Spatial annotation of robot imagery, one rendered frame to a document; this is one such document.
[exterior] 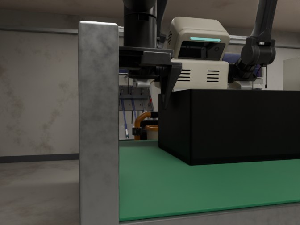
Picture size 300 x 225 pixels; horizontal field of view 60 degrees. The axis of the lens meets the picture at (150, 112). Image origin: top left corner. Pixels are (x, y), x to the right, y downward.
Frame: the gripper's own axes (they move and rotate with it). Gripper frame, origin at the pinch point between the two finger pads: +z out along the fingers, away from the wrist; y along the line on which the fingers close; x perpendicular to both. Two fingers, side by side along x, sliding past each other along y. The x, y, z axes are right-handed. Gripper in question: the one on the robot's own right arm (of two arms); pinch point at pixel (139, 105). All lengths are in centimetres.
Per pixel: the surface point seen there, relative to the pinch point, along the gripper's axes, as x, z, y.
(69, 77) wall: 470, -60, -33
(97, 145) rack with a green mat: -24.1, 3.6, -8.4
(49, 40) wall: 470, -127, -69
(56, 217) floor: 210, 100, -33
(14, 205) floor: 253, 100, -77
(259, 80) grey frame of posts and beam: 238, -38, 205
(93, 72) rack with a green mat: -24.2, -1.8, -8.8
